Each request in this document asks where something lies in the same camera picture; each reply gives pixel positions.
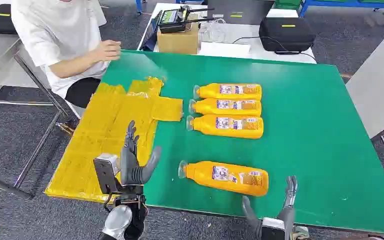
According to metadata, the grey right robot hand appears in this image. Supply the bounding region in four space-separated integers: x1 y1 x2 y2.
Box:
241 175 299 240

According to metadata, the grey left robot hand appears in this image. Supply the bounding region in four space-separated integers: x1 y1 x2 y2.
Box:
119 120 162 186

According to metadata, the orange drink bottle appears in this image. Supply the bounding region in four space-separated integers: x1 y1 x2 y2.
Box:
185 114 265 140
177 160 270 198
188 98 263 117
193 82 263 102

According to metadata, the yellow sheet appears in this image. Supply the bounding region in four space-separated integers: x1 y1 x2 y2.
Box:
44 76 184 204

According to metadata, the green table mat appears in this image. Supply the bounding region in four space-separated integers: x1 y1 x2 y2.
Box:
44 49 384 237

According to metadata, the person's hand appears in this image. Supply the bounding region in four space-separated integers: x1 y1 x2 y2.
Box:
93 39 123 63

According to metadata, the dark laptop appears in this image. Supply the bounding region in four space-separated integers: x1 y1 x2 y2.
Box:
141 9 163 52

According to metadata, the brown cardboard box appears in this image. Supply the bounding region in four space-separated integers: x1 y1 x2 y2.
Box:
156 14 200 56

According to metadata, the white flat box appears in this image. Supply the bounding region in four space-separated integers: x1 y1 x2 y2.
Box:
198 41 252 59

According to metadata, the person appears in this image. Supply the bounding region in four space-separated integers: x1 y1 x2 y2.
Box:
10 0 123 118

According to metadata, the black remote controller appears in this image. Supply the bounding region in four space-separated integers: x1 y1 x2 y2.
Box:
158 5 215 34

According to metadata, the grey table panel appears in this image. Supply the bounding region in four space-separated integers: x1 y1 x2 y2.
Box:
345 18 384 140

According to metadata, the white table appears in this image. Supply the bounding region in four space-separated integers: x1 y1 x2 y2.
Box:
137 2 318 64

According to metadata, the green crate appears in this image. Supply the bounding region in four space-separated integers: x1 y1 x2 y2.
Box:
274 0 303 10

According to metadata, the blue metal rack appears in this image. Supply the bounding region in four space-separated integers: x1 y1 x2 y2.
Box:
298 0 384 26

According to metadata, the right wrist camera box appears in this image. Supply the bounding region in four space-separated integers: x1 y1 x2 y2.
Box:
260 217 286 240

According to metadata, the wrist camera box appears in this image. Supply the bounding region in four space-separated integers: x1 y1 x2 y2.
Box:
260 217 286 240
93 153 122 195

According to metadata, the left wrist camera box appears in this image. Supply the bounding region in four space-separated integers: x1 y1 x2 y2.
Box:
93 153 122 195

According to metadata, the white cable bundle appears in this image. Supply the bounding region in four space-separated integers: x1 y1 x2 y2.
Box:
199 18 228 43

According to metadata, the black cable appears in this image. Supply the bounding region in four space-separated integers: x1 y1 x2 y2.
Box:
232 35 317 63

